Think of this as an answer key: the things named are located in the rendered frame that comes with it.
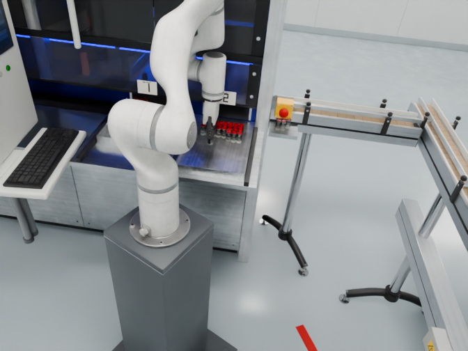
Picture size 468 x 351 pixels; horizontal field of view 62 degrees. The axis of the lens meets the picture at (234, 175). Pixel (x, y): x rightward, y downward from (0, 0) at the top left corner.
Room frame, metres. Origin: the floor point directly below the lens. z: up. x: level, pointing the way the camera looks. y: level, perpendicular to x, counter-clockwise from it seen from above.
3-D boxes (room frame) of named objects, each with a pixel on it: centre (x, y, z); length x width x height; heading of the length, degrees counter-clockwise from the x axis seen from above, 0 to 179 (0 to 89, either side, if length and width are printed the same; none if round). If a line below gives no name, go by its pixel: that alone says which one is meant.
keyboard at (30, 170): (1.24, 0.77, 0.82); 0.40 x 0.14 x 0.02; 2
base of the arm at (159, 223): (0.87, 0.22, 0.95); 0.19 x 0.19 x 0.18
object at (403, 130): (1.63, -0.48, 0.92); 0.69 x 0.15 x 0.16; 86
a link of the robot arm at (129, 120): (0.88, 0.25, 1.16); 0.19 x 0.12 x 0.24; 77
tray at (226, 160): (1.29, 0.08, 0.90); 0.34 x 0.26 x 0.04; 176
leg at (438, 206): (1.28, -0.88, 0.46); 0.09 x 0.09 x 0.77; 86
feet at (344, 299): (1.28, -0.88, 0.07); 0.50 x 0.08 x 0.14; 86
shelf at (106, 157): (1.35, 0.25, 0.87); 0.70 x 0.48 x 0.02; 86
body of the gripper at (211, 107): (1.34, 0.11, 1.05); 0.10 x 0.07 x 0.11; 176
